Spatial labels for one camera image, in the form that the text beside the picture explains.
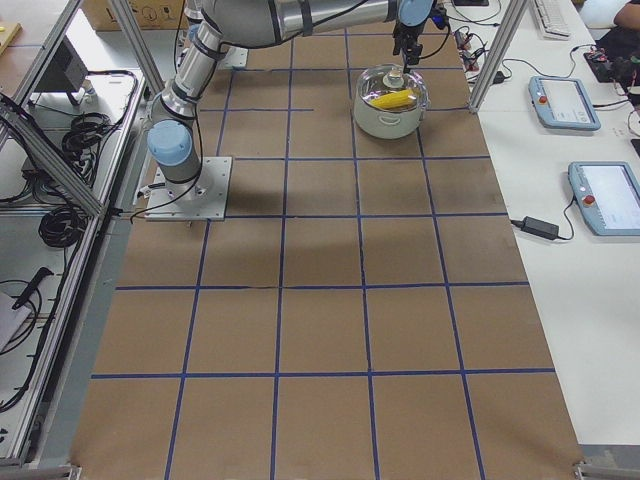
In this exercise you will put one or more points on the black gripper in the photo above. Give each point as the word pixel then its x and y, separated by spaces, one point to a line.
pixel 406 38

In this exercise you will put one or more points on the glass pot lid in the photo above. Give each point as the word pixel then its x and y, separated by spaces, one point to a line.
pixel 387 78

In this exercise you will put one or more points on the yellow corn cob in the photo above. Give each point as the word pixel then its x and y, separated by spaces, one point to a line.
pixel 395 100

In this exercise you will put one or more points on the pale green steel pot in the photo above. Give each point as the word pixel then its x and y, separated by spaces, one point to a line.
pixel 385 125

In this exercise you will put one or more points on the small circuit board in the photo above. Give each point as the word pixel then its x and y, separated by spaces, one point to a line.
pixel 471 48

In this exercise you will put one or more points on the white keyboard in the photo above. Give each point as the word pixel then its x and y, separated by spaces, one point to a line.
pixel 550 19

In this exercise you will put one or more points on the upper teach pendant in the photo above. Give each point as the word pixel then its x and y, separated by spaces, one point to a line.
pixel 562 104

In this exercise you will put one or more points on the teach pendant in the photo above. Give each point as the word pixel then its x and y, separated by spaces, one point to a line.
pixel 607 195
pixel 562 104

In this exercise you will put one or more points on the black power brick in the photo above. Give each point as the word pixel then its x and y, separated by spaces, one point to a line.
pixel 540 228

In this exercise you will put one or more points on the lower teach pendant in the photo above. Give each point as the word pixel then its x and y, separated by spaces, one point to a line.
pixel 607 195

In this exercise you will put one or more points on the cardboard box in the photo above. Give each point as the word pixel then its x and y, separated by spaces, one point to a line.
pixel 149 14

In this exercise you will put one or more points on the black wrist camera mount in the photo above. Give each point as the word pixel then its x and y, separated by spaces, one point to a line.
pixel 439 16

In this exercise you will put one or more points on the aluminium frame post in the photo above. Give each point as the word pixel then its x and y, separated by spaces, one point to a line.
pixel 500 44

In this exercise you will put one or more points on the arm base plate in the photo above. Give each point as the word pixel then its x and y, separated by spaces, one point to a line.
pixel 207 200

